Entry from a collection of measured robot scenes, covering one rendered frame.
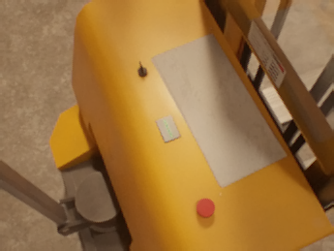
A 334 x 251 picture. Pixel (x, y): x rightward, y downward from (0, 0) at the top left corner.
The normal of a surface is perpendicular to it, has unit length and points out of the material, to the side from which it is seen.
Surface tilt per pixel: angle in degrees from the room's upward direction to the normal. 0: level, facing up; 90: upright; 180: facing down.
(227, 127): 0
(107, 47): 14
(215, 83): 0
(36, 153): 0
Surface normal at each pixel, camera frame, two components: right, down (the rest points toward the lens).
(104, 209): -0.03, -0.40
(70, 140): -0.37, -0.24
